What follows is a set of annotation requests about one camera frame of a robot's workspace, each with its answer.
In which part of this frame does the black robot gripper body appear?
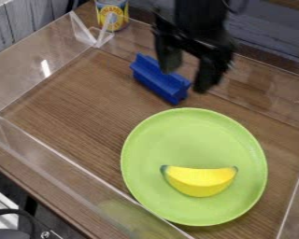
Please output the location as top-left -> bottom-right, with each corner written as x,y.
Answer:
149,0 -> 236,71

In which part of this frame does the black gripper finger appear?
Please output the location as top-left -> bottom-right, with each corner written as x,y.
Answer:
154,35 -> 181,74
193,56 -> 228,93

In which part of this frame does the yellow toy banana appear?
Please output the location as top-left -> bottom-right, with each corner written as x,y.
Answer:
158,165 -> 237,198

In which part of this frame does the green round plate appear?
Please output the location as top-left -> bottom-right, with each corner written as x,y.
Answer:
121,107 -> 268,226

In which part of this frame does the blue plastic block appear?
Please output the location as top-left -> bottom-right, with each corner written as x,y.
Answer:
129,53 -> 191,105

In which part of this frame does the yellow labelled tin can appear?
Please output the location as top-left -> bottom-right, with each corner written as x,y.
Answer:
94,0 -> 129,32

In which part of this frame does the black device with knob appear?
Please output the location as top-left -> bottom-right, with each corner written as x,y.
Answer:
17,216 -> 74,239

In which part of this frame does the black cable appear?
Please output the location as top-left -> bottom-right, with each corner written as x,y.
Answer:
0,209 -> 37,239

